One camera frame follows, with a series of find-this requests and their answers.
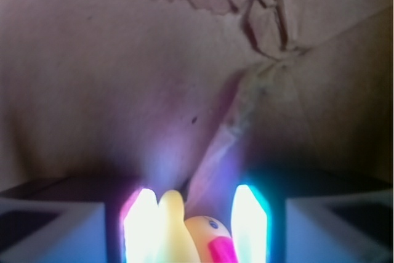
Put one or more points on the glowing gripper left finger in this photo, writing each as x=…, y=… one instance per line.
x=79, y=219

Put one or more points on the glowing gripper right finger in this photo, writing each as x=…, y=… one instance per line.
x=312, y=215

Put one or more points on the yellow rubber duck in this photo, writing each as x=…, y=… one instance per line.
x=196, y=239

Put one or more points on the brown paper bag bin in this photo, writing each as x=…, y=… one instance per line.
x=189, y=93

